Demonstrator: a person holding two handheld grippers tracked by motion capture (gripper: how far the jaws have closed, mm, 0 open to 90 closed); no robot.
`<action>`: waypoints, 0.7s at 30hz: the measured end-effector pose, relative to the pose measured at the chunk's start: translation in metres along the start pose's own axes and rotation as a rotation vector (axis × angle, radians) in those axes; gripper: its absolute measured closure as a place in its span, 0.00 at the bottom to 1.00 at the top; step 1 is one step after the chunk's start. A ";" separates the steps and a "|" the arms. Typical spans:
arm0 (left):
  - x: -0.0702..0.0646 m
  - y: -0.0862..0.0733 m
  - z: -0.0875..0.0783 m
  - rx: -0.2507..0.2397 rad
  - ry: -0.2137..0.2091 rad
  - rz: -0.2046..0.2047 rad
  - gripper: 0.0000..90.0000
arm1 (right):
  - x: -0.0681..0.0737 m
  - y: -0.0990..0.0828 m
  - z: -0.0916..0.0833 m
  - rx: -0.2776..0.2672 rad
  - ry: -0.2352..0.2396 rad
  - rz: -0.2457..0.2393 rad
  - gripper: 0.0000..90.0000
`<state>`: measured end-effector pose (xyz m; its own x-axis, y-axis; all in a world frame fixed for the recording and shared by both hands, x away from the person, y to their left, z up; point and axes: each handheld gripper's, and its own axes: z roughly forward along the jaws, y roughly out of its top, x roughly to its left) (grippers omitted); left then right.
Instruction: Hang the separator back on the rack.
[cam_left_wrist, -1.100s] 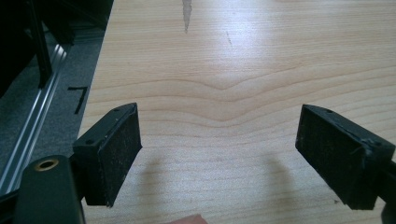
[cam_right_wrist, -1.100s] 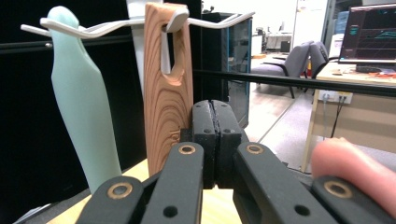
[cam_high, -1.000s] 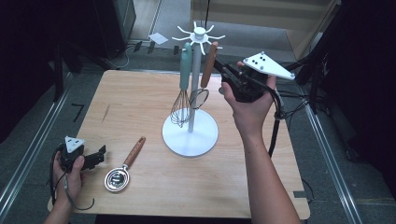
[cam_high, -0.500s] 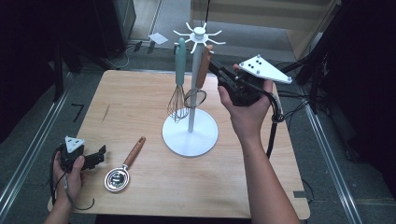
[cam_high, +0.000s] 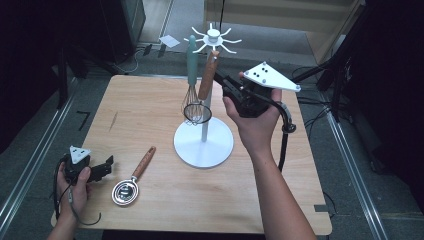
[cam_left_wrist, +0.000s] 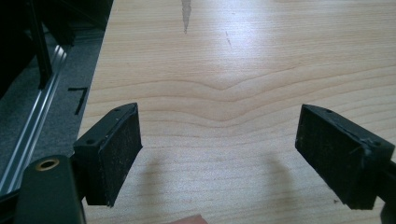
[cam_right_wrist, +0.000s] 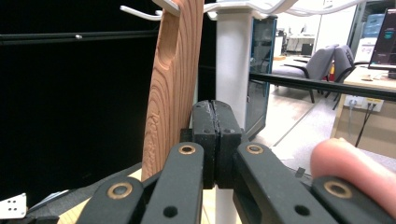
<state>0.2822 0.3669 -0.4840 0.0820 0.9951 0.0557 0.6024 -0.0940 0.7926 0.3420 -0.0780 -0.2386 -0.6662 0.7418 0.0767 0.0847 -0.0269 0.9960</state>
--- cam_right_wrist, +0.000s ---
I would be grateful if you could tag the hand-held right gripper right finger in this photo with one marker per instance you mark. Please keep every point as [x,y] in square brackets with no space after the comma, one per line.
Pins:
[229,149]

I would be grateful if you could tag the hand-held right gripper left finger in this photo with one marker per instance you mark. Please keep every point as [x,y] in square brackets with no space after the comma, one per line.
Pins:
[204,146]

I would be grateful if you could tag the wooden cutting board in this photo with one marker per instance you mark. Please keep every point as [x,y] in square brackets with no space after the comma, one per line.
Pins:
[171,93]

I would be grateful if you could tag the white hook rack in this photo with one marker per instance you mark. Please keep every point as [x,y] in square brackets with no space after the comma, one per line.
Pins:
[233,62]

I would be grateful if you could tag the blue glass cabinet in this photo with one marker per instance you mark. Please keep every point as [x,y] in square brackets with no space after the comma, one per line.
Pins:
[261,71]

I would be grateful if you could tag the grey office chair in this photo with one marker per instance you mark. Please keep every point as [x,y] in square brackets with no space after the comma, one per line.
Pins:
[317,63]
[345,59]

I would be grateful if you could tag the white power socket strip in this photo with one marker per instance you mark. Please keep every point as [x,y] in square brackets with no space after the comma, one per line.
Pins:
[364,103]

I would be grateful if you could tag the light wooden desk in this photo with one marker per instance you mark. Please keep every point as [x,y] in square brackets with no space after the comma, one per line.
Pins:
[379,130]

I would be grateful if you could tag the black computer monitor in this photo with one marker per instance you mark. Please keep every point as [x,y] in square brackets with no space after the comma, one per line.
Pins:
[384,40]

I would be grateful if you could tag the black horizontal frame bar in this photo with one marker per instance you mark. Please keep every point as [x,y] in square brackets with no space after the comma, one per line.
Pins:
[77,36]
[323,85]

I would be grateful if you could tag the white perforated metal bracket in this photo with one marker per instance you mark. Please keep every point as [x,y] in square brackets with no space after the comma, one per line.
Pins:
[12,207]

